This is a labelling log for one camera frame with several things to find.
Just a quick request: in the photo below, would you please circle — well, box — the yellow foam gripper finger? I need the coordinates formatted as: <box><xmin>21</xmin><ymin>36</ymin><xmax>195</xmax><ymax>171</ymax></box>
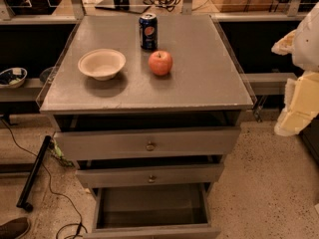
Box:
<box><xmin>274</xmin><ymin>72</ymin><xmax>319</xmax><ymax>136</ymax></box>

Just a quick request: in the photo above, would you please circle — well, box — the grey bottom drawer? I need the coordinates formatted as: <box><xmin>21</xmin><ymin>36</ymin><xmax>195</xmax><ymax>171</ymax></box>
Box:
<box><xmin>84</xmin><ymin>183</ymin><xmax>220</xmax><ymax>239</ymax></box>

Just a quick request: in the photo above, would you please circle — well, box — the grey drawer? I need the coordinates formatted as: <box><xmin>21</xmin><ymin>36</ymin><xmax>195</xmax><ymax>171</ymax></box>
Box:
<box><xmin>84</xmin><ymin>183</ymin><xmax>220</xmax><ymax>239</ymax></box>
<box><xmin>55</xmin><ymin>111</ymin><xmax>240</xmax><ymax>160</ymax></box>
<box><xmin>76</xmin><ymin>156</ymin><xmax>224</xmax><ymax>188</ymax></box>

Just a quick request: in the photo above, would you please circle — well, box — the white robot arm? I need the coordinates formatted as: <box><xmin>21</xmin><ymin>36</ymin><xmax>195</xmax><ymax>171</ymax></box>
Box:
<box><xmin>271</xmin><ymin>3</ymin><xmax>319</xmax><ymax>136</ymax></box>

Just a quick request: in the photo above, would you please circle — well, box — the grey top drawer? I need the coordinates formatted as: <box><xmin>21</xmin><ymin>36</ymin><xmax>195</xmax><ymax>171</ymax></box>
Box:
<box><xmin>55</xmin><ymin>111</ymin><xmax>240</xmax><ymax>160</ymax></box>

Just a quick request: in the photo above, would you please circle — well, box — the grey drawer cabinet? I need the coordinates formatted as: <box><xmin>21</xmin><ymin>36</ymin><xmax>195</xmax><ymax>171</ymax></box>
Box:
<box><xmin>35</xmin><ymin>14</ymin><xmax>258</xmax><ymax>197</ymax></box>

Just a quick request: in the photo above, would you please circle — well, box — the grey middle drawer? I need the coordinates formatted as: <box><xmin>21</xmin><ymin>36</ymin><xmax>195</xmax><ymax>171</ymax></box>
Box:
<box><xmin>76</xmin><ymin>156</ymin><xmax>224</xmax><ymax>188</ymax></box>

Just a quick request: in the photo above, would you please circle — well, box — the dark cabinet at right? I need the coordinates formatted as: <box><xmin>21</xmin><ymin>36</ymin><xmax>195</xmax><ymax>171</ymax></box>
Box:
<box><xmin>301</xmin><ymin>118</ymin><xmax>319</xmax><ymax>165</ymax></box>

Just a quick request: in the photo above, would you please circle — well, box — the red apple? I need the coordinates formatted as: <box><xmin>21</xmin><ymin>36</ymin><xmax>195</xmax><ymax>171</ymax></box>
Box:
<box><xmin>149</xmin><ymin>51</ymin><xmax>172</xmax><ymax>76</ymax></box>

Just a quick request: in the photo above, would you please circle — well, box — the blue Pepsi can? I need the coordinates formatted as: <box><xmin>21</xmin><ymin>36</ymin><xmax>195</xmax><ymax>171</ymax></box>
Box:
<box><xmin>139</xmin><ymin>13</ymin><xmax>158</xmax><ymax>51</ymax></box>

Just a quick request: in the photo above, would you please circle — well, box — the beige paper bowl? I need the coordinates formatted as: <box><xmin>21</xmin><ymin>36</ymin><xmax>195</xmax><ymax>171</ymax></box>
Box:
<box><xmin>78</xmin><ymin>49</ymin><xmax>126</xmax><ymax>81</ymax></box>

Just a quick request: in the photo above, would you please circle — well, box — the black monitor stand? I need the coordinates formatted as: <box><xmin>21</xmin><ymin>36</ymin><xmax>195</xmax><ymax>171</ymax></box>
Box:
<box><xmin>95</xmin><ymin>0</ymin><xmax>150</xmax><ymax>14</ymax></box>

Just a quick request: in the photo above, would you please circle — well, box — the white bowl with items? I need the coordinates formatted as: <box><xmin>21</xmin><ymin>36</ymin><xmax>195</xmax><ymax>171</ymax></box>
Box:
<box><xmin>0</xmin><ymin>68</ymin><xmax>27</xmax><ymax>89</ymax></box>

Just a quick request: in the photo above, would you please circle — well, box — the black bar on floor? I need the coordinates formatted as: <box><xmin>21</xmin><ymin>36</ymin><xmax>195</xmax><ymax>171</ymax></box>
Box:
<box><xmin>16</xmin><ymin>135</ymin><xmax>51</xmax><ymax>212</ymax></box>

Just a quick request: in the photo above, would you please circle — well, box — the brown shoe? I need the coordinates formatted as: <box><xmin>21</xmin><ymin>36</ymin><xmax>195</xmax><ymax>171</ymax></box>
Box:
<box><xmin>0</xmin><ymin>217</ymin><xmax>30</xmax><ymax>239</ymax></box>

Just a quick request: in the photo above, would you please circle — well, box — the grey metal side rail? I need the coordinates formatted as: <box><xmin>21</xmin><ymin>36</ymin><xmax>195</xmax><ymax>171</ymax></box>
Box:
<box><xmin>243</xmin><ymin>73</ymin><xmax>297</xmax><ymax>96</ymax></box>

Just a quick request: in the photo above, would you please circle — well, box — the black floor cable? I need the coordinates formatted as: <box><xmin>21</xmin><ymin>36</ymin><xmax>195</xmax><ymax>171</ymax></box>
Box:
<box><xmin>0</xmin><ymin>118</ymin><xmax>88</xmax><ymax>239</ymax></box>

